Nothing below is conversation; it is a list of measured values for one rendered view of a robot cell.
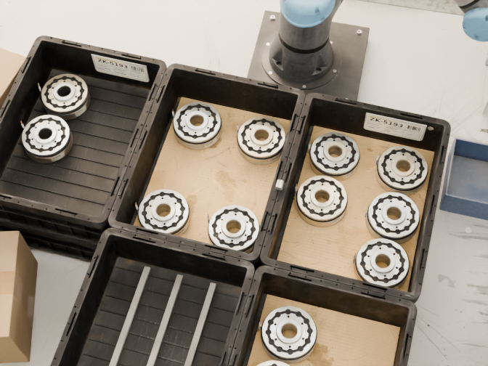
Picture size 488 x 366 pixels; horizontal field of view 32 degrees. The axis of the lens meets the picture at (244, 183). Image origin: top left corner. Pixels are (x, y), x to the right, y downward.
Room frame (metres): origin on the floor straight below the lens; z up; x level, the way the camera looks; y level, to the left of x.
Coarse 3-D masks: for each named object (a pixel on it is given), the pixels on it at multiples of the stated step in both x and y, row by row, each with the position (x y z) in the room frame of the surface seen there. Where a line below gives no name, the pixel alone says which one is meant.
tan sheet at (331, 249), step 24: (360, 144) 0.93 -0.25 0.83; (384, 144) 0.92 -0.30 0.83; (360, 168) 0.87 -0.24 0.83; (360, 192) 0.81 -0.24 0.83; (384, 192) 0.81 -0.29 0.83; (360, 216) 0.75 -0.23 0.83; (288, 240) 0.71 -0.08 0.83; (312, 240) 0.71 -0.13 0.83; (336, 240) 0.70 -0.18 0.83; (360, 240) 0.70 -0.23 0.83; (408, 240) 0.70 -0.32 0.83; (312, 264) 0.65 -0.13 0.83; (336, 264) 0.65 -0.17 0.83; (384, 264) 0.65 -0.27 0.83
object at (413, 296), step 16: (320, 96) 0.98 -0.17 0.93; (304, 112) 0.95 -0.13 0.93; (384, 112) 0.94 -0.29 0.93; (400, 112) 0.94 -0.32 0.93; (448, 128) 0.89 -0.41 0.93; (288, 160) 0.83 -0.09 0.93; (288, 176) 0.80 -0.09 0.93; (432, 192) 0.75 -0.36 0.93; (432, 208) 0.72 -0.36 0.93; (272, 224) 0.70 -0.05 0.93; (432, 224) 0.68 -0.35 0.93; (304, 272) 0.60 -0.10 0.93; (320, 272) 0.59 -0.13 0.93; (416, 272) 0.59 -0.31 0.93; (368, 288) 0.56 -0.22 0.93; (384, 288) 0.56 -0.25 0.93; (416, 288) 0.55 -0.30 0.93
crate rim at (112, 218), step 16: (176, 64) 1.08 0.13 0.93; (224, 80) 1.04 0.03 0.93; (240, 80) 1.03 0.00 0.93; (256, 80) 1.03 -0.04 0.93; (160, 96) 1.01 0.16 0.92; (304, 96) 0.99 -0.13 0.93; (144, 128) 0.93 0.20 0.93; (144, 144) 0.89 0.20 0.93; (288, 144) 0.87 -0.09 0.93; (128, 176) 0.81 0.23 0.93; (272, 192) 0.76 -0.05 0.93; (112, 208) 0.75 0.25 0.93; (272, 208) 0.73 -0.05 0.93; (112, 224) 0.71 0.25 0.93; (128, 224) 0.71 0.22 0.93; (176, 240) 0.67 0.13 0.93; (192, 240) 0.67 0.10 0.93; (256, 240) 0.66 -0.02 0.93; (240, 256) 0.64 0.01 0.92; (256, 256) 0.63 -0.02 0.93
